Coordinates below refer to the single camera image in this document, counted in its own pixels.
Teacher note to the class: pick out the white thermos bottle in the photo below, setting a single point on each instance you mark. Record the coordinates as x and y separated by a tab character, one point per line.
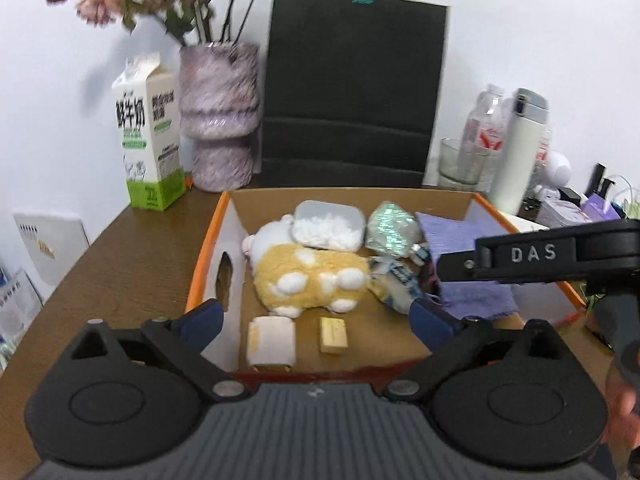
515	160

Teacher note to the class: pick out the white panel with label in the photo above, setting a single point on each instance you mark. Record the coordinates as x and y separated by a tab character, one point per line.
50	245

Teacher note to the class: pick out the white flat box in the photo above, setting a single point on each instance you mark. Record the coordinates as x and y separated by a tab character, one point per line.
520	222

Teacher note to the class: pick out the light purple box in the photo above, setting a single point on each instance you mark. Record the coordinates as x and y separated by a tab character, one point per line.
565	212

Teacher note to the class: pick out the white green milk carton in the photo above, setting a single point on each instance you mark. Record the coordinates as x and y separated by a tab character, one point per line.
150	150

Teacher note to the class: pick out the white round device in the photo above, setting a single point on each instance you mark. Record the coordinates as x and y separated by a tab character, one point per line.
555	170

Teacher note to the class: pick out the purple packet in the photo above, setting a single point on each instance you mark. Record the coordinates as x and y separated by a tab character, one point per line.
600	207

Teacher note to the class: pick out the clear water bottle red label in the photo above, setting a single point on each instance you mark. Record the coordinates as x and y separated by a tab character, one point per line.
545	150
482	120

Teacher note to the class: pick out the black stand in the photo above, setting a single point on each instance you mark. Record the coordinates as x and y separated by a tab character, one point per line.
598	177

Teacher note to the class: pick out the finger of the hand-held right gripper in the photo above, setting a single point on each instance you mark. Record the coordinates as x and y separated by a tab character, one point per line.
457	265

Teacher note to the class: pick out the mottled purple vase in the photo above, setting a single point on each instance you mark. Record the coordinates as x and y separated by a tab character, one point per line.
220	110

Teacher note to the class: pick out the person's right hand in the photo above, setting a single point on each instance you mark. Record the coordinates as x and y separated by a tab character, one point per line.
622	405

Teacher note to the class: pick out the white roll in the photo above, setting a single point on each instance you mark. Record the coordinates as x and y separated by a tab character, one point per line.
272	342

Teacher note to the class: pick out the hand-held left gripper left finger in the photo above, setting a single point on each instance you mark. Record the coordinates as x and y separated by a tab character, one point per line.
202	320

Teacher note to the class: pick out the iridescent foil packet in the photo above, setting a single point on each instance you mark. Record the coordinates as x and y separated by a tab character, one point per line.
392	227

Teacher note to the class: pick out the small yellow block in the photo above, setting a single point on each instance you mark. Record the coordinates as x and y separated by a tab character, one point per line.
333	335

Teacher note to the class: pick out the yellow white plush toy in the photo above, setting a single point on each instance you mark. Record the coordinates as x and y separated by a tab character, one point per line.
305	280

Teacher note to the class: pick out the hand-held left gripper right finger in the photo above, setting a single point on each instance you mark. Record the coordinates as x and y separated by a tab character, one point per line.
430	320

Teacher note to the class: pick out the brown wooden desktop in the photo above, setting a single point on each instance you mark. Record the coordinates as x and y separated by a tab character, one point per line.
125	270

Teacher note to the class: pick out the black paper bag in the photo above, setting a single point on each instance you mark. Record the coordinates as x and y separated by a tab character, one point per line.
350	85

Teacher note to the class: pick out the dried pink flowers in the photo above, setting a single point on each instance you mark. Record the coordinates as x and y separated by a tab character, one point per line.
100	0

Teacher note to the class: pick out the orange cardboard box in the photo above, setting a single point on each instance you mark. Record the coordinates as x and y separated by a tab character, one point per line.
380	330

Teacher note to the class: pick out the clear box of cotton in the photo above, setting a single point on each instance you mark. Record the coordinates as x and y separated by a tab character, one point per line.
325	225

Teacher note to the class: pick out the purple cloth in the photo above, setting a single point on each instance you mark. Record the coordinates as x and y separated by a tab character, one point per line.
450	232

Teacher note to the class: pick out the white blue snack packet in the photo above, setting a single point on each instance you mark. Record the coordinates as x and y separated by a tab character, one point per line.
400	280

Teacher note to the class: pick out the clear glass cup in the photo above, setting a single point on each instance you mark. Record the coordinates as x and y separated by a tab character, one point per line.
460	165

